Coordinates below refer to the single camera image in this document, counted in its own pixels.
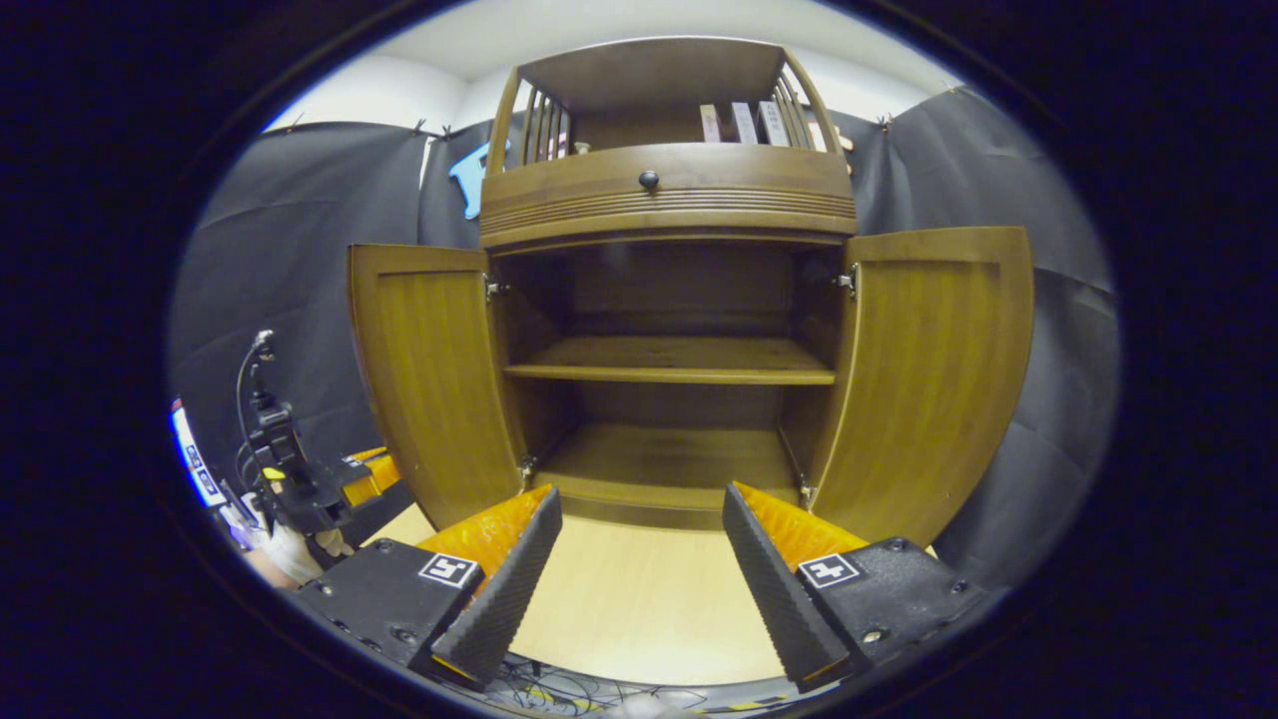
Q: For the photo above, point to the wooden double-door shoe cabinet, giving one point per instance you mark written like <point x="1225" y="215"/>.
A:
<point x="679" y="200"/>

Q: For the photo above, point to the black round drawer knob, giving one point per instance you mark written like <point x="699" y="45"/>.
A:
<point x="649" y="181"/>

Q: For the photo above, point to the black backdrop cloth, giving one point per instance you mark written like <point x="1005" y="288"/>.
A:
<point x="290" y="260"/>

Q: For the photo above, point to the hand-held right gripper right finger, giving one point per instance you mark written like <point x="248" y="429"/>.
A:
<point x="779" y="599"/>

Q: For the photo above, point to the wooden cabinet door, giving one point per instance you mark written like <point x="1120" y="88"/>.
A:
<point x="429" y="379"/>
<point x="929" y="379"/>

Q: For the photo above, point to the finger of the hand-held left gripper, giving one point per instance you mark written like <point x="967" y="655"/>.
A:
<point x="369" y="481"/>

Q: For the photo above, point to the wooden cabinet drawer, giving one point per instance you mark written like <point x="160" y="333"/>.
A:
<point x="739" y="180"/>

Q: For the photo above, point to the blue book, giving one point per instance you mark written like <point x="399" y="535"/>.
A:
<point x="195" y="459"/>

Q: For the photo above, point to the white-spined book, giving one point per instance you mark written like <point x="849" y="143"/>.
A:
<point x="774" y="124"/>

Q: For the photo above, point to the wooden inner shelf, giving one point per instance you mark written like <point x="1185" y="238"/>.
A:
<point x="679" y="361"/>

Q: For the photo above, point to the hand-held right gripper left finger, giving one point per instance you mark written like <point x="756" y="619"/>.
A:
<point x="504" y="599"/>

